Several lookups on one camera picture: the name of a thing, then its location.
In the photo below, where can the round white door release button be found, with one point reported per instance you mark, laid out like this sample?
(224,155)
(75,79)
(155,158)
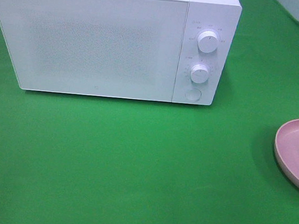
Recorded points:
(193,94)

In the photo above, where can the white microwave door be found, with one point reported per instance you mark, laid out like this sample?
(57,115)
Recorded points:
(115,48)

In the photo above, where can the pink round plate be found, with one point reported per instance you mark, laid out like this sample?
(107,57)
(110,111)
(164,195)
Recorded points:
(286,149)

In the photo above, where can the lower white microwave knob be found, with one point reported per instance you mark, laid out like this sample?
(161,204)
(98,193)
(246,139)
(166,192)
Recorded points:
(199,74)

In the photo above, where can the white microwave knob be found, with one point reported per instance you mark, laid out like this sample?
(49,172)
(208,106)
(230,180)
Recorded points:
(207,41)
(199,74)

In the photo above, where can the green table cloth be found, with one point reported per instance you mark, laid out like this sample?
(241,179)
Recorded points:
(68,159)

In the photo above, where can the upper white microwave knob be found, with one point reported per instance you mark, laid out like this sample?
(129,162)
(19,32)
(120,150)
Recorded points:
(207,41)

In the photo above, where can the white microwave oven body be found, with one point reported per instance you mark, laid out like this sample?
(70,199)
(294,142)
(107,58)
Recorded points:
(221,16)

